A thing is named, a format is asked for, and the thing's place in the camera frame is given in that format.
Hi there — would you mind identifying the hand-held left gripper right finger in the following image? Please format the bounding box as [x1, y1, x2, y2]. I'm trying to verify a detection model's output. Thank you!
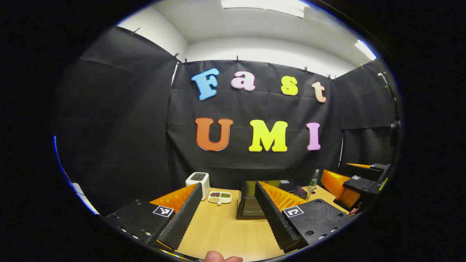
[254, 180, 356, 254]

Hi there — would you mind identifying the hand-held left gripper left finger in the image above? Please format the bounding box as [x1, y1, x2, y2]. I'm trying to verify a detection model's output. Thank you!
[103, 183, 203, 251]

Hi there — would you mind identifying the black electric oven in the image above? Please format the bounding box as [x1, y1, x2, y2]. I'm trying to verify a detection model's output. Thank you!
[236, 179, 308, 219]

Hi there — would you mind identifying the white toaster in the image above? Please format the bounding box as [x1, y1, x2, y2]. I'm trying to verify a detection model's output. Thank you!
[185, 172, 210, 201]

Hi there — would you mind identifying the white divided snack plate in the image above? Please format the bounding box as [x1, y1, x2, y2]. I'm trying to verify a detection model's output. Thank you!
[208, 191, 232, 206]

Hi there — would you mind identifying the small ceiling light panel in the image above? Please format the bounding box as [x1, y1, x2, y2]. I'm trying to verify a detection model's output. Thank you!
[355, 39, 378, 61]

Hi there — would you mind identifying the black backdrop cloth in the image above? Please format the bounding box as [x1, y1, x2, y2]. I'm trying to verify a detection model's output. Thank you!
[55, 25, 401, 219]

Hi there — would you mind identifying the large ceiling light panel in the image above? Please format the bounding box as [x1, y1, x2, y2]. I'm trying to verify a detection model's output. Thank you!
[221, 0, 305, 18]

